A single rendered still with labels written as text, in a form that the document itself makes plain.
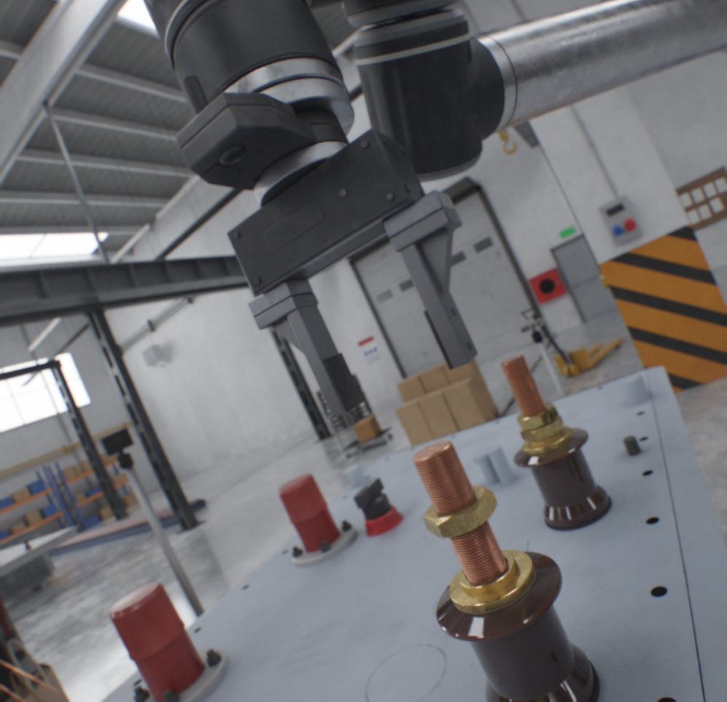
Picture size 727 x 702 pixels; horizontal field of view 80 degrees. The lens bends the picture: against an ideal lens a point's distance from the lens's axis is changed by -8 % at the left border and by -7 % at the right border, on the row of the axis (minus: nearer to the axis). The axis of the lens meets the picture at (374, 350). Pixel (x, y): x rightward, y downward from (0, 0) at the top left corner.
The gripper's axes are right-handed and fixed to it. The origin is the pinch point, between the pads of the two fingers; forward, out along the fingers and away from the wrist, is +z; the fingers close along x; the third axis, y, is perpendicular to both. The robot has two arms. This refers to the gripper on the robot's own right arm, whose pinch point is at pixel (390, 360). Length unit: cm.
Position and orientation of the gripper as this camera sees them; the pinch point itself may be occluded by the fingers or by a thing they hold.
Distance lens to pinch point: 32.1
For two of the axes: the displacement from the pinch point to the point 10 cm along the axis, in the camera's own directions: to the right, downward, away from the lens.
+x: -8.1, 3.8, 4.5
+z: 4.2, 9.1, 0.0
